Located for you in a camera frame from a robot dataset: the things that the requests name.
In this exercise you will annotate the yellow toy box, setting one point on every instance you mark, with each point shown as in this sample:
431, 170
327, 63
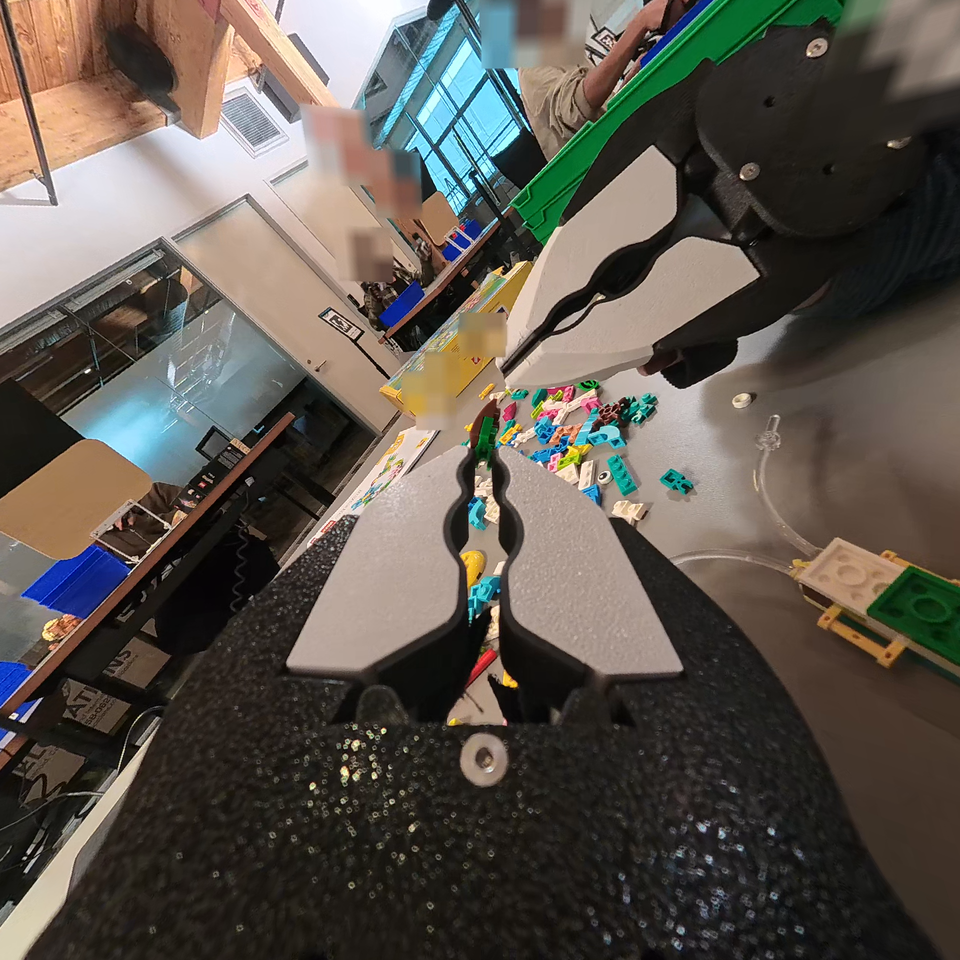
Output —
491, 291

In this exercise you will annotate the long wooden table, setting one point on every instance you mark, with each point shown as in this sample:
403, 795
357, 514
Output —
187, 525

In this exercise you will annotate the green white yellow brick assembly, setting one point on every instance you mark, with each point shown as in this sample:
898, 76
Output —
900, 600

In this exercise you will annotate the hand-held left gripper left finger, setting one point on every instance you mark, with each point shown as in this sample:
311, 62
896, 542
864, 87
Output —
375, 585

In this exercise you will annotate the green plastic bin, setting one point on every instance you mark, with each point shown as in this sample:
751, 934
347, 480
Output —
600, 142

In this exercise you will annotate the instruction booklet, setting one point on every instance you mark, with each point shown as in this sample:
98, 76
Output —
390, 465

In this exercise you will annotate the small clear stud piece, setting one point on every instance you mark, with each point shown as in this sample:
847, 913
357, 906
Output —
769, 435

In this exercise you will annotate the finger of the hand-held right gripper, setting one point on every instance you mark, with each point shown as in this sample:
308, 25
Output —
675, 307
600, 225

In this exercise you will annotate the wooden ceiling shelf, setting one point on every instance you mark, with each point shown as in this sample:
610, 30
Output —
90, 112

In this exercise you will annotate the air vent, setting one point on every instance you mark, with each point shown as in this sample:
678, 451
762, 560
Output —
253, 120

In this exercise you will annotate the black round lamp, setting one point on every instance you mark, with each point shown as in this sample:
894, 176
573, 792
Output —
142, 64

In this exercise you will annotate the person's right hand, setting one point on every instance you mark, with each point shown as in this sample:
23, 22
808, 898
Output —
658, 365

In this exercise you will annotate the large window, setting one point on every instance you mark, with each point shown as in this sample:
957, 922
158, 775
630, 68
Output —
457, 97

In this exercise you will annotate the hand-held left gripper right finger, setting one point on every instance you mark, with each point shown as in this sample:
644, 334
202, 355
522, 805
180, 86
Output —
585, 592

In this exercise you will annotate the another person's forearm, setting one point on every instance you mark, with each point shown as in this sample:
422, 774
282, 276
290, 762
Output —
609, 71

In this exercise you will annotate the pile of colourful toy bricks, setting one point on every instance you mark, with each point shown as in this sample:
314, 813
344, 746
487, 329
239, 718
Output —
570, 450

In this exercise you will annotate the grey door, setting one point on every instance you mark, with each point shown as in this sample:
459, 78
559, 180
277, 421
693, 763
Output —
300, 285

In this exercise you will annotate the small teal toy brick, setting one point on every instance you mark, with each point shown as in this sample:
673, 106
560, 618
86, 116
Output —
677, 481

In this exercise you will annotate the black and white wall sign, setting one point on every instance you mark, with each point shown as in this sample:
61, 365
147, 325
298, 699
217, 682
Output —
341, 324

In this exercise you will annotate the blue storage bin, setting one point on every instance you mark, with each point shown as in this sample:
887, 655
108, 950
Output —
401, 307
82, 581

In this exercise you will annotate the clear curved tube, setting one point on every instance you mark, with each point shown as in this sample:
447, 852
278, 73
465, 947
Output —
735, 557
780, 510

